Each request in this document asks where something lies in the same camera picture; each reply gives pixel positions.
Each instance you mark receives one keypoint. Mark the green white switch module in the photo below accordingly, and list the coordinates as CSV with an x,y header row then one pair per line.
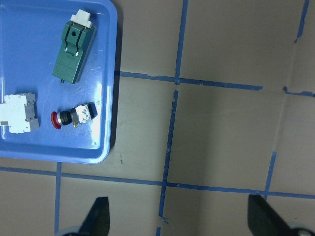
x,y
77,38

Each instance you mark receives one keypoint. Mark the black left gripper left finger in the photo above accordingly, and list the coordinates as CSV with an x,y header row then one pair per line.
x,y
97,222

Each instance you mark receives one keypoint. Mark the red emergency stop button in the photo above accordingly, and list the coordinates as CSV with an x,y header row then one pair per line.
x,y
76,115

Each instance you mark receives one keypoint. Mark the blue plastic tray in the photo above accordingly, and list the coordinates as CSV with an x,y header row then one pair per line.
x,y
30,40

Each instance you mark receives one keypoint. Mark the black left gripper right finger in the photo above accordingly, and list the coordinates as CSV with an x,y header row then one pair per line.
x,y
263,220

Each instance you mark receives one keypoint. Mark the white grey circuit breaker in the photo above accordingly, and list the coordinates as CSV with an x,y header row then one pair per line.
x,y
17,112

